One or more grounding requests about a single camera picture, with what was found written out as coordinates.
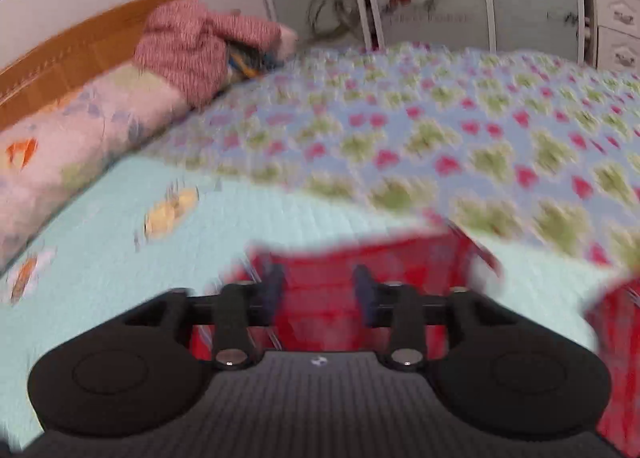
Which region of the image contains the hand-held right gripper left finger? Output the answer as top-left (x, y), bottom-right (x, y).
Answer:
top-left (125, 263), bottom-right (286, 370)

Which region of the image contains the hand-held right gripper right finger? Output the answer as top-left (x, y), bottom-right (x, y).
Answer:
top-left (354, 265), bottom-right (516, 370)

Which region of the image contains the red striped garment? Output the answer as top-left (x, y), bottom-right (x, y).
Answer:
top-left (190, 231), bottom-right (640, 458)

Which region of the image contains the blue floral heart-print bedsheet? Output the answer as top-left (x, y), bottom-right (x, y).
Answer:
top-left (145, 41), bottom-right (640, 269)

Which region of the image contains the mint quilted bee-print bed cover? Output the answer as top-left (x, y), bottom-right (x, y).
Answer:
top-left (0, 153), bottom-right (640, 454)

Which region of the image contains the blue and yellow cloth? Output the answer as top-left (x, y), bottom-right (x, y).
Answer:
top-left (225, 41), bottom-right (281, 79)

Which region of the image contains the pink floral quilt roll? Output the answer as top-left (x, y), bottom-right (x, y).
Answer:
top-left (0, 61), bottom-right (196, 269)

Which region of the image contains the pink patterned garment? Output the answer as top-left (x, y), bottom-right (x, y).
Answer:
top-left (134, 0), bottom-right (298, 106)

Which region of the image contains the round fan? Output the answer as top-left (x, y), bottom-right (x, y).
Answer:
top-left (307, 0), bottom-right (362, 42)

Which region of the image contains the wooden headboard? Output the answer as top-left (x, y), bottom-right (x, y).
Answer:
top-left (0, 0), bottom-right (187, 131)

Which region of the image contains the white drawer cabinet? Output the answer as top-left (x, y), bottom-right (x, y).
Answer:
top-left (592, 0), bottom-right (640, 74)

